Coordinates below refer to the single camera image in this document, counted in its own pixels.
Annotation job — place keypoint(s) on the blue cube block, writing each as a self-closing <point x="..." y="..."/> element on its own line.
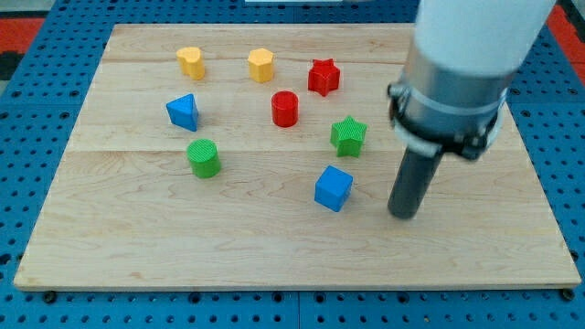
<point x="333" y="188"/>

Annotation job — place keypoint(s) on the red star block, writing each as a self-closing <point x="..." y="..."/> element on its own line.
<point x="323" y="77"/>

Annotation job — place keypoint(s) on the green cylinder block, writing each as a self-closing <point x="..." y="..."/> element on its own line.
<point x="202" y="154"/>

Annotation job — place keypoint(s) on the yellow heart block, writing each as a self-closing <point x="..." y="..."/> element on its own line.
<point x="191" y="62"/>

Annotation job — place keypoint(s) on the blue triangle block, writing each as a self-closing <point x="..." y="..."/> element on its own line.
<point x="183" y="112"/>

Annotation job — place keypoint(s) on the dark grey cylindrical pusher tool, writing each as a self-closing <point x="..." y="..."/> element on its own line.
<point x="412" y="182"/>

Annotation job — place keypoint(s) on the red cylinder block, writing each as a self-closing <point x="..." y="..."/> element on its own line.
<point x="284" y="108"/>

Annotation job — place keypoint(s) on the green star block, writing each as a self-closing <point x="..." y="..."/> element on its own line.
<point x="348" y="136"/>

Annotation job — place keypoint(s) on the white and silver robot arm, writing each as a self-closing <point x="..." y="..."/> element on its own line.
<point x="462" y="58"/>

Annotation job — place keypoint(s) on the yellow hexagon block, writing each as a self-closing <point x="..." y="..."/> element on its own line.
<point x="261" y="67"/>

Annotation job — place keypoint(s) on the light wooden board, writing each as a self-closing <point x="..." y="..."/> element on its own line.
<point x="125" y="212"/>

